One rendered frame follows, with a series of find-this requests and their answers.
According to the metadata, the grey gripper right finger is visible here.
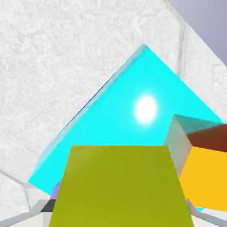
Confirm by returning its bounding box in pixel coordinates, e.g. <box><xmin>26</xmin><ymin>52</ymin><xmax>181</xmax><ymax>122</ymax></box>
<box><xmin>186</xmin><ymin>198</ymin><xmax>227</xmax><ymax>227</ymax></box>

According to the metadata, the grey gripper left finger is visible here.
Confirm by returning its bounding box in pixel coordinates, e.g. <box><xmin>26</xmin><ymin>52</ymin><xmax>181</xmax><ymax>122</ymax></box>
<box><xmin>0</xmin><ymin>199</ymin><xmax>56</xmax><ymax>227</ymax></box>

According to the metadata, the small yellow-green cube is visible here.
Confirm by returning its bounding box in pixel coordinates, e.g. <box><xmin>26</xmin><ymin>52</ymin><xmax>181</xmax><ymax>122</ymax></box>
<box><xmin>48</xmin><ymin>145</ymin><xmax>195</xmax><ymax>227</ymax></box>

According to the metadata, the small orange cube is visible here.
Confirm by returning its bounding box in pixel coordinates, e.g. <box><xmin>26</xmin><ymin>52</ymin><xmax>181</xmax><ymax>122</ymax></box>
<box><xmin>163</xmin><ymin>113</ymin><xmax>227</xmax><ymax>213</ymax></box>

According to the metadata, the large cyan box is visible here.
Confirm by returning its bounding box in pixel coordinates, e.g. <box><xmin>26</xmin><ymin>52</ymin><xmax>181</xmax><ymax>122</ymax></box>
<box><xmin>27</xmin><ymin>43</ymin><xmax>226</xmax><ymax>213</ymax></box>

